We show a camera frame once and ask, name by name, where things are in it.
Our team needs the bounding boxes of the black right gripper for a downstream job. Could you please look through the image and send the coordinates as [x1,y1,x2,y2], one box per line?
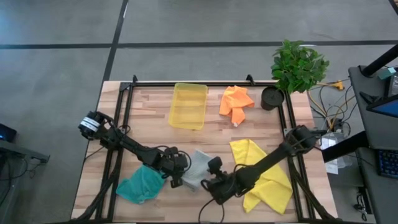
[201,169,239,205]

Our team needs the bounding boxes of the grey microfiber towel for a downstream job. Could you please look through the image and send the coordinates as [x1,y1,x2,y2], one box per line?
[181,149,216,192]

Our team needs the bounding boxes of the teal microfiber towel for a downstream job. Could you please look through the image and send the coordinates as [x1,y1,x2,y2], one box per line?
[115,164,168,205]

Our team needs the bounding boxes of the orange microfiber towel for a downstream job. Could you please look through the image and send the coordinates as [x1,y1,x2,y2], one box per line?
[218,85,256,128]

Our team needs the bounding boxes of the yellow microfiber towel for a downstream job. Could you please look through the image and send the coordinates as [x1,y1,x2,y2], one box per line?
[229,138,294,216]

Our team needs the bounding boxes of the yellow translucent plastic bin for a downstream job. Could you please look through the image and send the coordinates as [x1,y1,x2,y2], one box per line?
[168,82,208,131]

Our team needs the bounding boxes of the black plant pot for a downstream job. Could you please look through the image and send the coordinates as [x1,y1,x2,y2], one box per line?
[260,86,285,111]

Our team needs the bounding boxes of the black desk beam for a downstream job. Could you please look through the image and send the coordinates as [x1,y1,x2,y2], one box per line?
[322,130,369,163]

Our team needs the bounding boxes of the green leafy plant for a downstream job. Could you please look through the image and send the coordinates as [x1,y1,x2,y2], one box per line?
[270,39,330,95]

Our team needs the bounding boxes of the grey metal stand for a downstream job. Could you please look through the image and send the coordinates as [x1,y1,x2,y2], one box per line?
[0,139,50,224]

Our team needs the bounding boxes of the grey desk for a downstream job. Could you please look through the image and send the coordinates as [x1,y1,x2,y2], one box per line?
[348,64,398,224]

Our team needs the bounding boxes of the black backlit keyboard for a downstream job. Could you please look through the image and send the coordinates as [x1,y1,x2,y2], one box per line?
[377,148,398,179]

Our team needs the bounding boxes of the black device blue light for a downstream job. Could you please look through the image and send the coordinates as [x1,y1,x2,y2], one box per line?
[0,123,17,144]

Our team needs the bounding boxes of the blue-screen laptop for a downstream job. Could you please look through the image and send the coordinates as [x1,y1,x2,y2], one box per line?
[366,94,398,119]

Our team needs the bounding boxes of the small teal box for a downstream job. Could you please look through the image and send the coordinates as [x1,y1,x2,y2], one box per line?
[377,66,397,80]

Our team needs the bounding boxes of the black slanted pole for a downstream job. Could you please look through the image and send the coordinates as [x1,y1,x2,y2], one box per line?
[359,43,398,78]

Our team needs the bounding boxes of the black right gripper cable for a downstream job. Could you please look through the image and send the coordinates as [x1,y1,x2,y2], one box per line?
[197,198,225,224]

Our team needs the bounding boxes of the black aluminium table frame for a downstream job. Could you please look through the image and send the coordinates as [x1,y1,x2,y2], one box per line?
[70,74,343,224]

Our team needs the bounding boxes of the yellow extension cable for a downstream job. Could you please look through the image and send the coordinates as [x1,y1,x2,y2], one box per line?
[307,79,357,129]

